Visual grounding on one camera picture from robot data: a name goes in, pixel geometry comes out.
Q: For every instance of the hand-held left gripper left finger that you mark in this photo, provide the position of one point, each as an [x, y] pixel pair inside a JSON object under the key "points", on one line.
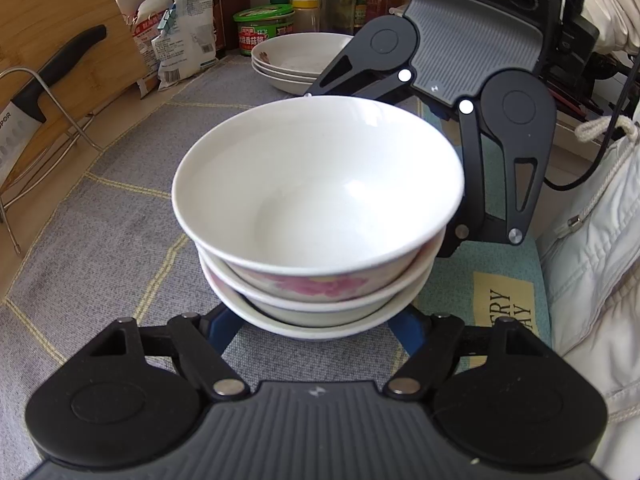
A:
{"points": [[220, 330]]}

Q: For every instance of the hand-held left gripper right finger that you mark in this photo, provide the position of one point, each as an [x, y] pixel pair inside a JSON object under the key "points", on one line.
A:
{"points": [[412, 332]]}

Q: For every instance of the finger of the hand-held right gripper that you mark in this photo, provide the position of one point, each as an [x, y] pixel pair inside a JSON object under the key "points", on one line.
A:
{"points": [[475, 170], [350, 85]]}

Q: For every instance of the white floral plate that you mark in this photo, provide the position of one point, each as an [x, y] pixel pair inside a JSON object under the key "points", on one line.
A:
{"points": [[285, 85], [270, 71], [300, 50]]}

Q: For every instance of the yellow-lidded jar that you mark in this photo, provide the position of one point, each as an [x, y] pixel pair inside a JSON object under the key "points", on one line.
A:
{"points": [[305, 15]]}

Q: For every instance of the green-lidded sauce jar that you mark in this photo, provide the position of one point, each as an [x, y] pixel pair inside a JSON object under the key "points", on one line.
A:
{"points": [[262, 15]]}

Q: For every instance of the grey checked dish towel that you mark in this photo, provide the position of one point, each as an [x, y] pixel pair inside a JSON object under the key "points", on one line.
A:
{"points": [[125, 210]]}

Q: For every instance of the white padded jacket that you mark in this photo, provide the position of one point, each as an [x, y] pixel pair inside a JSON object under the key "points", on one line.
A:
{"points": [[600, 285]]}

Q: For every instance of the white and blue plastic bag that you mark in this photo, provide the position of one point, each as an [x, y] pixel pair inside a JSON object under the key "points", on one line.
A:
{"points": [[185, 35]]}

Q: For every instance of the teal binder clip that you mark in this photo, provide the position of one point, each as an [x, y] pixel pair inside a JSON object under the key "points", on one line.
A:
{"points": [[167, 20]]}

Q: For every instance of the orange and white food bag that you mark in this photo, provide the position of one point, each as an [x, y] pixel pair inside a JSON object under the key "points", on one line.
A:
{"points": [[142, 30]]}

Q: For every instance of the bamboo cutting board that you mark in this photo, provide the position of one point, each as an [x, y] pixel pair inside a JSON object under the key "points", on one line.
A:
{"points": [[50, 0]]}

